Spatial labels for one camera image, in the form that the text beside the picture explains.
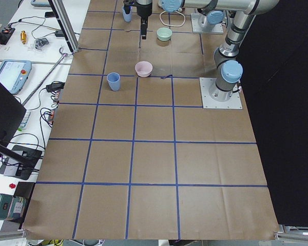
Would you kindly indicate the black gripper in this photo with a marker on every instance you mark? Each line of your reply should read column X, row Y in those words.
column 142, row 11

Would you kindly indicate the blue cup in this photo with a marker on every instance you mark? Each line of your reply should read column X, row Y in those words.
column 114, row 82
column 127, row 17

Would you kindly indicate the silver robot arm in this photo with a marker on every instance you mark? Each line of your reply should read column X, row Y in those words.
column 210, row 18
column 229, row 70

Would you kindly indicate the green bowl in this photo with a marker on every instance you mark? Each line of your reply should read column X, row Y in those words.
column 164, row 34

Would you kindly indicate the pink bowl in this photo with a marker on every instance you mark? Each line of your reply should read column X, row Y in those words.
column 143, row 68

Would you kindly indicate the blue cup on table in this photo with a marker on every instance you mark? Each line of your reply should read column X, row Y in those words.
column 114, row 82

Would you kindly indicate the black bundle of small parts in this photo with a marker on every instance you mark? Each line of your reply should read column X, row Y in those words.
column 40, row 43

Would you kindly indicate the black power adapter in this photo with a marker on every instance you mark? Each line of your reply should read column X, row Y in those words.
column 55, row 86

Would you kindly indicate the gold cylindrical tool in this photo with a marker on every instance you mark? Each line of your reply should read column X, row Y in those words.
column 23, row 37

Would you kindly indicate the brown paper table cover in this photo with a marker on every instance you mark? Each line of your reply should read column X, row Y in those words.
column 147, row 161

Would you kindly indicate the blue teach pendant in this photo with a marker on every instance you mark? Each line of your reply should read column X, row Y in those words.
column 14, row 73

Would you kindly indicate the black monitor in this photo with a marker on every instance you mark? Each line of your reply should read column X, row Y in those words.
column 11, row 114

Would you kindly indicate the green box device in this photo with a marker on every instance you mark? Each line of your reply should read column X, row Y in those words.
column 11, row 207

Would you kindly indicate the aluminium frame post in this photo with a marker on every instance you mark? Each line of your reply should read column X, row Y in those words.
column 59, row 10

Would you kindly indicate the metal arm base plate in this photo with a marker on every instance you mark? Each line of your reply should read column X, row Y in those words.
column 213, row 98

